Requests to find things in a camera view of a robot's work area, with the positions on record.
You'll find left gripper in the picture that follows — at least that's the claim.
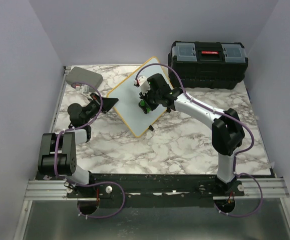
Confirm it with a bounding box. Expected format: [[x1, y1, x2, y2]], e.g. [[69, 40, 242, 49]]
[[84, 93, 119, 124]]

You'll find green whiteboard eraser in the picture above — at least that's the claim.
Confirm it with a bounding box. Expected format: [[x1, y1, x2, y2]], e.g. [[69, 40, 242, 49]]
[[138, 99, 151, 114]]

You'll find yellow framed whiteboard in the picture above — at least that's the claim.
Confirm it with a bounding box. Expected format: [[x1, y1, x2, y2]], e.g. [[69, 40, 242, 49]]
[[107, 56, 172, 138]]

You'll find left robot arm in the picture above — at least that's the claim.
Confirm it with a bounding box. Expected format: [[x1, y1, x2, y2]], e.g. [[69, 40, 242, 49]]
[[38, 93, 119, 198]]

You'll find grey plastic case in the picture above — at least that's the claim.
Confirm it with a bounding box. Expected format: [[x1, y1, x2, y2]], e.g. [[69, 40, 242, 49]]
[[65, 66, 103, 88]]

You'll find black plastic toolbox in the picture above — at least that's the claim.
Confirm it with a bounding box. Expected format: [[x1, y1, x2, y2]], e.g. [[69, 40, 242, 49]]
[[167, 41, 248, 90]]

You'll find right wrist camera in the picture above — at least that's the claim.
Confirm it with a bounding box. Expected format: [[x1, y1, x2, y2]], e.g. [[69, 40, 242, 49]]
[[134, 76, 151, 96]]

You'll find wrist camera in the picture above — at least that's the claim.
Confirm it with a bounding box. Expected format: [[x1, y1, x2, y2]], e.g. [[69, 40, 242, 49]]
[[71, 83, 91, 98], [134, 76, 151, 96]]

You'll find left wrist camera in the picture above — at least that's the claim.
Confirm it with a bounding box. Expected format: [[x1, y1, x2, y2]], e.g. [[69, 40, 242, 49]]
[[71, 83, 91, 98]]

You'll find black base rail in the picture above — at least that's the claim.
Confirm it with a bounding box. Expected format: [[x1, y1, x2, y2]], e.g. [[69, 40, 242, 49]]
[[65, 173, 244, 211]]

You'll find aluminium frame rail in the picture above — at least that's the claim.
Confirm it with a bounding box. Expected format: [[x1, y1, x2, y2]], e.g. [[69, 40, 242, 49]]
[[12, 65, 289, 240]]

